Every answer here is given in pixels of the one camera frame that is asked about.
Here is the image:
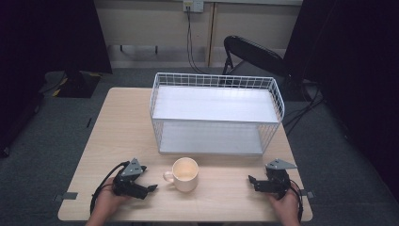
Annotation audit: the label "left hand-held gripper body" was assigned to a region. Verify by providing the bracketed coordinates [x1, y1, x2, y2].
[112, 157, 150, 201]

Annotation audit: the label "black wall socket cable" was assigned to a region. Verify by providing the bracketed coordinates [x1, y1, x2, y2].
[185, 8, 209, 75]

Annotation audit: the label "cream ceramic cup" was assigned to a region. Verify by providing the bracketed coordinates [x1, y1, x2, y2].
[162, 156, 200, 193]

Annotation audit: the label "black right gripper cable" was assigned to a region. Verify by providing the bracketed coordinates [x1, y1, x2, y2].
[289, 179, 305, 223]

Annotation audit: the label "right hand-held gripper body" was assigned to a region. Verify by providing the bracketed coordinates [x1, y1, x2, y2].
[253, 158, 298, 201]

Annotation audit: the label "black curtain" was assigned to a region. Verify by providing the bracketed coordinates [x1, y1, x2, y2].
[282, 0, 399, 203]
[0, 0, 114, 158]

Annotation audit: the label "black folding chair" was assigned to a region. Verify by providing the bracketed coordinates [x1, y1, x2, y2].
[221, 35, 292, 87]

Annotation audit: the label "person's right hand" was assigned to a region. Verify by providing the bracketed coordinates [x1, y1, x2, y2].
[266, 187, 301, 220]

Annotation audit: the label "white wire shelf rack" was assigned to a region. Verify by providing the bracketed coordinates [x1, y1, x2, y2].
[149, 72, 286, 156]

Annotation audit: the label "grey table clamp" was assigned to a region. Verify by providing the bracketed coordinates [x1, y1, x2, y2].
[52, 191, 79, 203]
[299, 189, 316, 200]

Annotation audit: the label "person's left hand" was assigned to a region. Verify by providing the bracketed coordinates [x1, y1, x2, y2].
[93, 176, 132, 218]

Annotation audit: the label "black floor cables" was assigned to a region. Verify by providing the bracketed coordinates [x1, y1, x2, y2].
[282, 84, 326, 137]

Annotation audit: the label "black stand base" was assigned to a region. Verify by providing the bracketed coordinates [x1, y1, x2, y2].
[40, 69, 102, 99]

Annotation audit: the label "white wall socket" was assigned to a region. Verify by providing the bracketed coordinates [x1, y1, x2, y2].
[183, 0, 205, 14]

